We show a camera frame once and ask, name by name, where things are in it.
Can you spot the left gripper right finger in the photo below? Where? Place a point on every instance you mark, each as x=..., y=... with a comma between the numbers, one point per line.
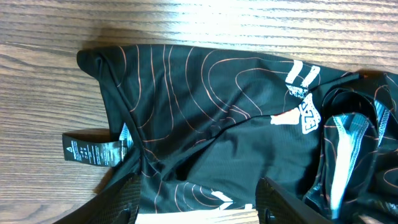
x=275, y=205

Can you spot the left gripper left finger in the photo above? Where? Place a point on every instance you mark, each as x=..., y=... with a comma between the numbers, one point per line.
x=118, y=204

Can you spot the black orange patterned t-shirt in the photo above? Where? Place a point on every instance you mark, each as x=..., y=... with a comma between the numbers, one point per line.
x=201, y=127

